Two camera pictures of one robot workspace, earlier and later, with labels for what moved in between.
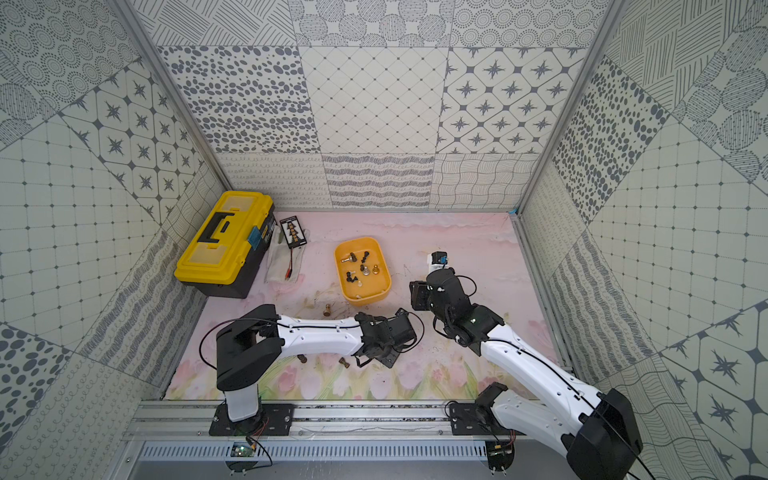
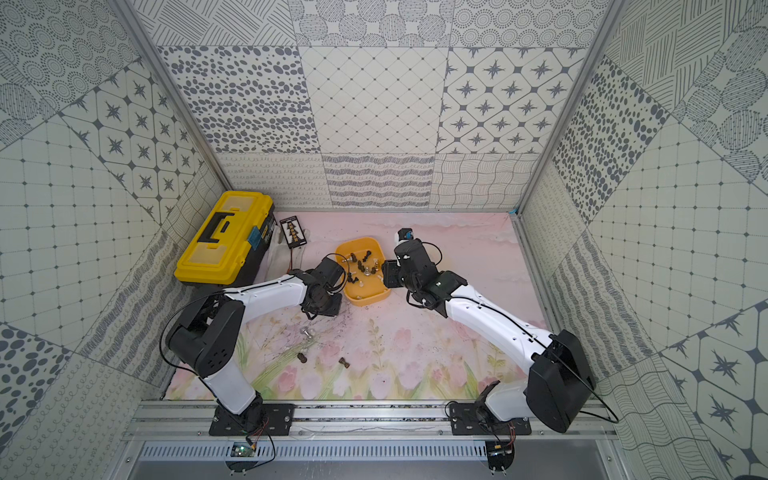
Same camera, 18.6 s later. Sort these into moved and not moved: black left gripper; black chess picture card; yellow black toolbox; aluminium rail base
Moved: black left gripper
Not moved: black chess picture card; aluminium rail base; yellow black toolbox
